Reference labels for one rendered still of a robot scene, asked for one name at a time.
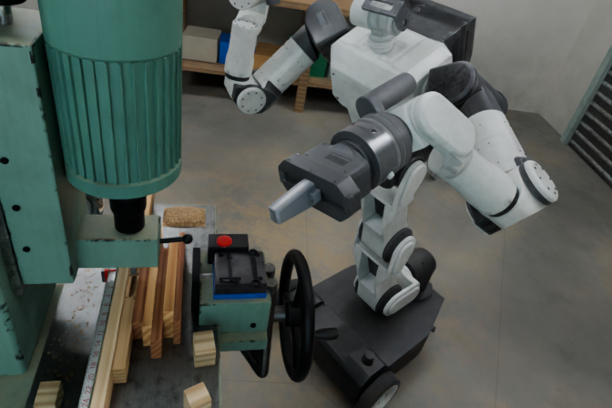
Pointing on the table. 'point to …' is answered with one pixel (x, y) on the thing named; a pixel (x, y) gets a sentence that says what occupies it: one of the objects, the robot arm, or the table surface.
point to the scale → (96, 342)
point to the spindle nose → (128, 214)
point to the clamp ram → (197, 279)
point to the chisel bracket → (117, 243)
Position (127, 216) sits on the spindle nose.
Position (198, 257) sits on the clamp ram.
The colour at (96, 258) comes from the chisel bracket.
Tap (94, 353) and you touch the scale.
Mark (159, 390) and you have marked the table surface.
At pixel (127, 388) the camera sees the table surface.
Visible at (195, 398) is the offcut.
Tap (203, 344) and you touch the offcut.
